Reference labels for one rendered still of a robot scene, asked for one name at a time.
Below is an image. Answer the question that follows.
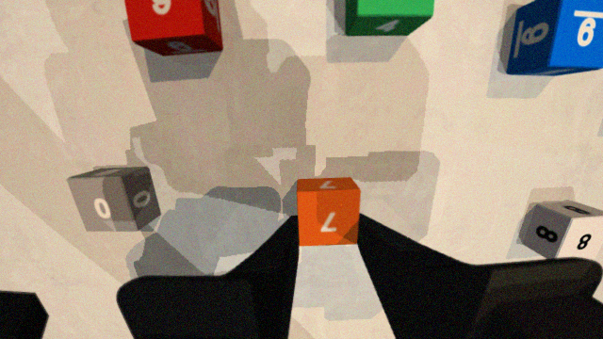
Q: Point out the blue block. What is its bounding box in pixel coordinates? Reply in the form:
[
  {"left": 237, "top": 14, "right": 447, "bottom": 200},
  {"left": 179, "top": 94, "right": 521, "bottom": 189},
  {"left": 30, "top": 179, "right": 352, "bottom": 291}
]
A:
[{"left": 506, "top": 0, "right": 603, "bottom": 76}]

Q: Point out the green block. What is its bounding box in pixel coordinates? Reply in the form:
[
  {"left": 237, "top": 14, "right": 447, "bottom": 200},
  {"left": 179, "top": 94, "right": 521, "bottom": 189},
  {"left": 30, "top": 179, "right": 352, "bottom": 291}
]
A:
[{"left": 345, "top": 0, "right": 434, "bottom": 37}]

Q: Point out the orange digit block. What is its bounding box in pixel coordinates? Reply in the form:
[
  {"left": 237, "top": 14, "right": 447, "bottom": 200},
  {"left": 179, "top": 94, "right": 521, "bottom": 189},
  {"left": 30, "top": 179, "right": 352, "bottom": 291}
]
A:
[{"left": 297, "top": 177, "right": 361, "bottom": 246}]

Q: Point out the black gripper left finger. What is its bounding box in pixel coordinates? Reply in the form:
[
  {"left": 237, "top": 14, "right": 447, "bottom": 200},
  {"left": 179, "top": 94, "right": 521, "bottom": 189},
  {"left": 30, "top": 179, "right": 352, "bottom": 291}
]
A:
[{"left": 116, "top": 216, "right": 300, "bottom": 339}]

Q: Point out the red digit block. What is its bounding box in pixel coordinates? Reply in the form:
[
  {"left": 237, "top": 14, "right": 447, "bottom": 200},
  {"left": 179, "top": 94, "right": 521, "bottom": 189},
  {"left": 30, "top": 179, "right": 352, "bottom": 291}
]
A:
[{"left": 124, "top": 0, "right": 223, "bottom": 56}]

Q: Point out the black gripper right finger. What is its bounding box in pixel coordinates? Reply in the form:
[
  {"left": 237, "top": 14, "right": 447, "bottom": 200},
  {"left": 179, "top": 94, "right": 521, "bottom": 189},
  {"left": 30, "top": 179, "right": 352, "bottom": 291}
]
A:
[{"left": 357, "top": 214, "right": 603, "bottom": 339}]

